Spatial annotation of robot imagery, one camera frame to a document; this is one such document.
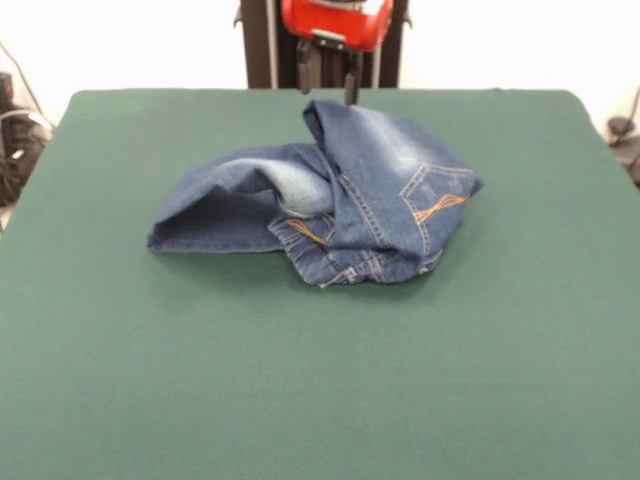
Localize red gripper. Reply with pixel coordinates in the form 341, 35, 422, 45
279, 0, 394, 107

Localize blue denim jeans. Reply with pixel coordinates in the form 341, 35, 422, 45
146, 98, 485, 290

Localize dark green table cloth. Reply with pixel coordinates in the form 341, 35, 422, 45
0, 87, 640, 480

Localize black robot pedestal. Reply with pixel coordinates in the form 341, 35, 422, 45
234, 0, 414, 90

